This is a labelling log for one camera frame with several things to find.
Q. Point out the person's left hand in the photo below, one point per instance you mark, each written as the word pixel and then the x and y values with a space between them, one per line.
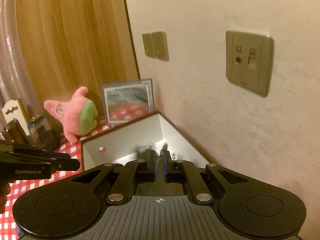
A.
pixel 3 195

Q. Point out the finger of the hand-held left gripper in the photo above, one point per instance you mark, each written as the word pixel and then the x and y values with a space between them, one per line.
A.
pixel 60 155
pixel 65 165

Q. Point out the dark brown box white inside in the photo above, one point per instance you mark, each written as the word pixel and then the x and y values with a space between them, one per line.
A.
pixel 120 140

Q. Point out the red white round button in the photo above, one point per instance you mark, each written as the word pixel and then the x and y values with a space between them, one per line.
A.
pixel 102 149

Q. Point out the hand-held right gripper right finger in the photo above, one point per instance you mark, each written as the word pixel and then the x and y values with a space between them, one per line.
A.
pixel 165 167

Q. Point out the small beige wall switch plate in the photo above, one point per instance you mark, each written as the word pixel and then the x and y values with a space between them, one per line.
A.
pixel 160 46
pixel 147 45

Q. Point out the wooden board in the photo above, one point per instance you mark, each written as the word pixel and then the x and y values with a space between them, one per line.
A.
pixel 75 42

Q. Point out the glass picture frame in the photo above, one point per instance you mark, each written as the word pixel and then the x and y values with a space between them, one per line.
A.
pixel 127 100

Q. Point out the dark glass jar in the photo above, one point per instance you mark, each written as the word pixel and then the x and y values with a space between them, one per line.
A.
pixel 47 137

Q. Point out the large beige wall socket plate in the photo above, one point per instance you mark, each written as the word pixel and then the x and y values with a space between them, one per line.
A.
pixel 250 62

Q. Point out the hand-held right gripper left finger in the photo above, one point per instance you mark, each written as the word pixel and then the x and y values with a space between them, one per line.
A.
pixel 155 167

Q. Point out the clear plastic sheet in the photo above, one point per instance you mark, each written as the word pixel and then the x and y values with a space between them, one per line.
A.
pixel 10 55

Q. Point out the pink starfish plush toy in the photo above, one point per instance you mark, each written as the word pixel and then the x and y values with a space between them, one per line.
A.
pixel 72 112

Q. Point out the red white checkered tablecloth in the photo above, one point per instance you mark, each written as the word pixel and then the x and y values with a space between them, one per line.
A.
pixel 30 187

